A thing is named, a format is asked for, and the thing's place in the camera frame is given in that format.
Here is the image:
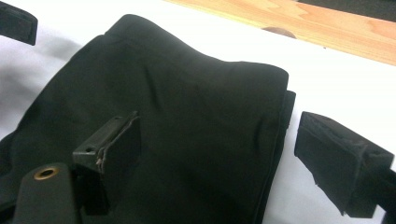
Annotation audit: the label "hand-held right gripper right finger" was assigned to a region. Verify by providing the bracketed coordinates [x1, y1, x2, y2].
[293, 111, 395, 218]

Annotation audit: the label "black shorts with blue stripes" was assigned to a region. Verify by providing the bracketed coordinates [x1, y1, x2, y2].
[0, 13, 297, 224]

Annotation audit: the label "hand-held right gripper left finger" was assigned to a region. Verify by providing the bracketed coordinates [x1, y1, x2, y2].
[73, 111, 142, 217]

